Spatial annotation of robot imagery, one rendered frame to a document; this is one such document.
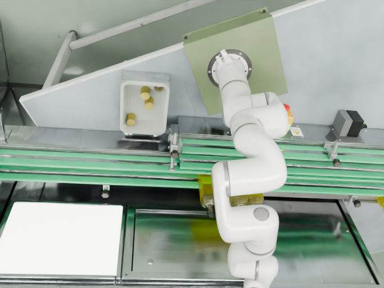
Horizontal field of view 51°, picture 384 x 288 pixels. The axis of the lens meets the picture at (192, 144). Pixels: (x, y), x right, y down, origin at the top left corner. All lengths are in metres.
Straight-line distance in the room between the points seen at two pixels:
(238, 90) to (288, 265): 0.69
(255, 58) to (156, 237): 0.73
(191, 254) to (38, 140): 0.71
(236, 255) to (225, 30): 0.72
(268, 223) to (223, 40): 0.67
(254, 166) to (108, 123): 0.85
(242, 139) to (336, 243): 0.86
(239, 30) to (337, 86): 0.51
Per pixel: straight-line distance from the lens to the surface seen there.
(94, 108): 1.63
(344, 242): 1.77
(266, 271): 1.21
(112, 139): 1.63
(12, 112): 2.22
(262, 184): 0.95
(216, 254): 1.50
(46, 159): 1.59
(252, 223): 0.97
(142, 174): 1.61
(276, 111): 1.09
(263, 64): 1.46
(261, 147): 0.96
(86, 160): 1.56
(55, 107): 1.66
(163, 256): 1.47
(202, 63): 1.43
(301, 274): 1.58
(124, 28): 2.06
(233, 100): 1.19
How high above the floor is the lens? 2.12
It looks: 53 degrees down
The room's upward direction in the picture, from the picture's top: 174 degrees clockwise
